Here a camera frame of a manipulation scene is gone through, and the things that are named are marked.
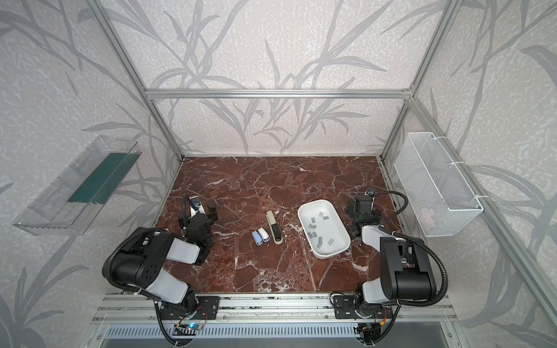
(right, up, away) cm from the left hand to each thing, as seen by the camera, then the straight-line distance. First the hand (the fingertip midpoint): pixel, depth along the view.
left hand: (199, 199), depth 90 cm
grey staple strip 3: (+55, -18, -1) cm, 58 cm away
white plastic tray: (+54, -15, +2) cm, 56 cm away
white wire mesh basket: (+82, +3, -29) cm, 87 cm away
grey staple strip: (+54, -9, +6) cm, 55 cm away
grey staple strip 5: (+51, -18, -1) cm, 54 cm away
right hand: (+71, -1, +4) cm, 71 cm away
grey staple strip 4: (+49, -15, +1) cm, 51 cm away
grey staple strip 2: (+48, -12, +4) cm, 50 cm away
